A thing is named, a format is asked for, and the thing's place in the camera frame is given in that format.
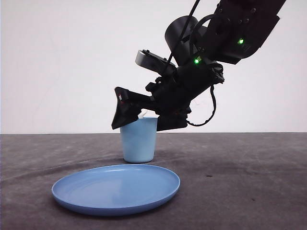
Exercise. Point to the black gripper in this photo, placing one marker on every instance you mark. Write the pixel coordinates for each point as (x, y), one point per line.
(172, 95)

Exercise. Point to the light blue plastic cup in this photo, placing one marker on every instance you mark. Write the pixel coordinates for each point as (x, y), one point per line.
(139, 140)

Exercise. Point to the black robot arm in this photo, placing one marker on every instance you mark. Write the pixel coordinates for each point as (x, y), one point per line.
(236, 30)

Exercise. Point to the white plastic fork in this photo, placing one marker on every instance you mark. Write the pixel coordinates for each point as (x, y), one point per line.
(145, 114)

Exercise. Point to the blue plastic plate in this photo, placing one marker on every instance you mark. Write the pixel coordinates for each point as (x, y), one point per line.
(116, 190)

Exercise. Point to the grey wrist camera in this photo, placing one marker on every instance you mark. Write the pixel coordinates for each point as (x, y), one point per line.
(153, 62)

